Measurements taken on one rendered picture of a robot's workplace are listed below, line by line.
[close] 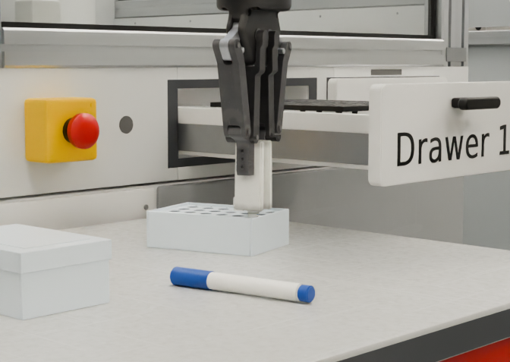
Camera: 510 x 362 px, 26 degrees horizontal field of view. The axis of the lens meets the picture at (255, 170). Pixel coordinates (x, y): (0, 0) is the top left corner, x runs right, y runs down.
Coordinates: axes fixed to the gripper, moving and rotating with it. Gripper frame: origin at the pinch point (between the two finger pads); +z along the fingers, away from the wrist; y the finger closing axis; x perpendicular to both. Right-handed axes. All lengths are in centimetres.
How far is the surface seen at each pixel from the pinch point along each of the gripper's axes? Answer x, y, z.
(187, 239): 5.9, -3.2, 6.6
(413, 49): 8, 72, -14
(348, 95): 12, 54, -7
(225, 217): 1.4, -3.2, 4.1
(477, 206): 34, 203, 28
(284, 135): 5.0, 17.7, -2.8
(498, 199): 27, 201, 26
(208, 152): 17.6, 21.6, 0.0
